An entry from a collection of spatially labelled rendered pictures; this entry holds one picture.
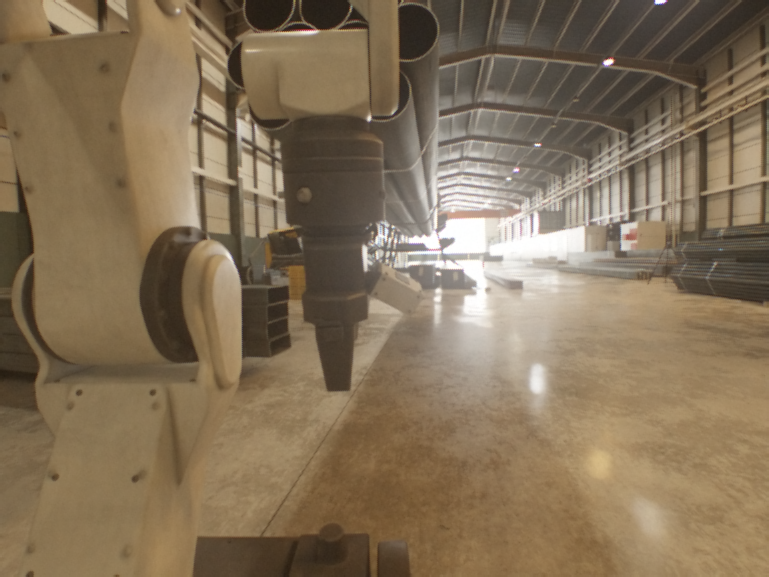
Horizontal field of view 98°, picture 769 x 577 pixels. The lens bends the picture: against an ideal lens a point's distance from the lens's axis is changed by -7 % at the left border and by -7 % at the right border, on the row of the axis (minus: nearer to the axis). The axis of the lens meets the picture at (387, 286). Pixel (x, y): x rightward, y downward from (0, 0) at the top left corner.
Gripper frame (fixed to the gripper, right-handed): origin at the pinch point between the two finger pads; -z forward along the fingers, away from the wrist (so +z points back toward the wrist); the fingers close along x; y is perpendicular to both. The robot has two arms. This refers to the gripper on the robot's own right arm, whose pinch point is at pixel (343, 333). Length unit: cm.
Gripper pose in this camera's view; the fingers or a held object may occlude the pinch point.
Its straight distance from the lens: 36.3
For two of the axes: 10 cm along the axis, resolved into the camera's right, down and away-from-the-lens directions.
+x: -0.2, -2.7, 9.6
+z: -0.2, -9.6, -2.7
